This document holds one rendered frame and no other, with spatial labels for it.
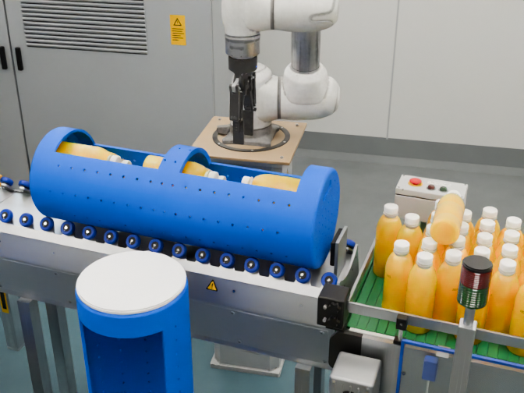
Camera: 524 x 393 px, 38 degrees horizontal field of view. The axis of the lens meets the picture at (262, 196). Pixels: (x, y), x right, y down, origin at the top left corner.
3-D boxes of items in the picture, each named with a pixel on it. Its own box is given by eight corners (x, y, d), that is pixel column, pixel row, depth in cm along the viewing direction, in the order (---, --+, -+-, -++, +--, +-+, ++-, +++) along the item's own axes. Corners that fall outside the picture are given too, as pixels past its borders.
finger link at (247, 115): (242, 110, 204) (242, 109, 204) (242, 134, 207) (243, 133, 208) (252, 111, 203) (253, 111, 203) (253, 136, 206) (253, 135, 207)
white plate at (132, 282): (76, 256, 201) (77, 260, 201) (74, 317, 177) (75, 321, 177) (180, 246, 206) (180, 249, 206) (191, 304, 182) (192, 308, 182)
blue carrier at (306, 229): (88, 183, 253) (71, 109, 237) (340, 228, 227) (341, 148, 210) (40, 235, 232) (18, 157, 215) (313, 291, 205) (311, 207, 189)
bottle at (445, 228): (450, 250, 191) (458, 214, 208) (465, 229, 187) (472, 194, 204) (424, 236, 191) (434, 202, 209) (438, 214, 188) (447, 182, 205)
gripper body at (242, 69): (235, 49, 198) (235, 83, 202) (222, 58, 191) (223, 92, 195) (262, 52, 196) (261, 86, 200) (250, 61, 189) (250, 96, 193)
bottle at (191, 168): (139, 162, 215) (204, 173, 209) (151, 150, 220) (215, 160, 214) (143, 184, 219) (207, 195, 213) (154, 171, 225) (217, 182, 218)
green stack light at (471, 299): (458, 290, 165) (461, 271, 163) (488, 295, 163) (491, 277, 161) (454, 306, 160) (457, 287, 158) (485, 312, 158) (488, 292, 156)
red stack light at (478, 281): (461, 270, 163) (463, 255, 161) (491, 276, 161) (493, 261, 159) (457, 286, 158) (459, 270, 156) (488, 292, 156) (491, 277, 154)
